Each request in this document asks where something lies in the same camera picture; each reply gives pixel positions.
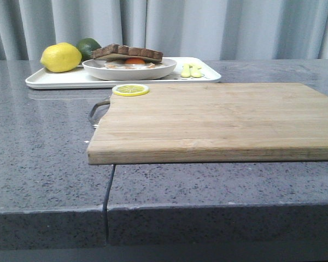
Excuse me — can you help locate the wooden cutting board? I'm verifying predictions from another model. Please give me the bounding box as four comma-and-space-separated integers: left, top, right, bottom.
87, 83, 328, 165

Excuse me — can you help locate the bread slice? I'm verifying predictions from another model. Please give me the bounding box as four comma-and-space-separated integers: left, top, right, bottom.
91, 44, 163, 63

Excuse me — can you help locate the white round plate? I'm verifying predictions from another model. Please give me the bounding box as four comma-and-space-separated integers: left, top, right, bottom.
82, 58, 177, 80

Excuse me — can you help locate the metal board handle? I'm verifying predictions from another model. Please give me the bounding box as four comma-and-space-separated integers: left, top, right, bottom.
88, 99, 110, 124

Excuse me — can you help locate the yellow-green fork handle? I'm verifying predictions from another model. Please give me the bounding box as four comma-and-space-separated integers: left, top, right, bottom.
181, 63, 191, 78

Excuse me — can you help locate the fried egg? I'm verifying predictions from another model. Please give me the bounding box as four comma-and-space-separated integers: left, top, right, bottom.
104, 58, 156, 69

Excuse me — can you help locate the green lime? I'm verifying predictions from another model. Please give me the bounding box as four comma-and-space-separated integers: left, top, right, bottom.
76, 38, 101, 61

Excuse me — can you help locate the white rectangular tray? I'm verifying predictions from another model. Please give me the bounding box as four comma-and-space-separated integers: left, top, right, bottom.
26, 57, 221, 90

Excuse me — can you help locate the yellow-green spoon handle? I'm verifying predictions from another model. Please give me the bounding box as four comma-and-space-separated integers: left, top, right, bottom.
189, 63, 203, 78

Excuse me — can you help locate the grey curtain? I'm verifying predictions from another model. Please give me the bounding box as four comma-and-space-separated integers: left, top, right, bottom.
0, 1, 328, 60

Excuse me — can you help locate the lemon slice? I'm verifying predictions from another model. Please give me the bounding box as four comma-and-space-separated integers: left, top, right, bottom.
112, 84, 149, 97

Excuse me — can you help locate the yellow lemon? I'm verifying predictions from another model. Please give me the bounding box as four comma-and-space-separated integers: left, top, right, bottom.
40, 43, 82, 73

